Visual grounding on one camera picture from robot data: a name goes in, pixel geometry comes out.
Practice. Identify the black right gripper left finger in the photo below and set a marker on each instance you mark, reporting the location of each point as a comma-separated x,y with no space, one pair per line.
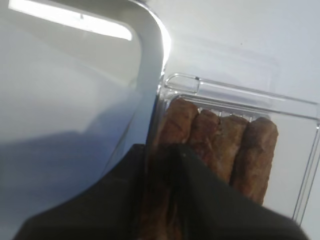
108,210

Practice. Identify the brown meat patty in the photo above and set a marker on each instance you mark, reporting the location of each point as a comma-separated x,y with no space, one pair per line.
253,162
158,218
203,130
226,143

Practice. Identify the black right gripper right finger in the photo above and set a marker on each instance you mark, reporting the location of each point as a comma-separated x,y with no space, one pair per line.
209,209

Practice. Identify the clear patty and tomato container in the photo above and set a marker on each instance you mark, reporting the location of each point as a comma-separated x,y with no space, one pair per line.
297,152

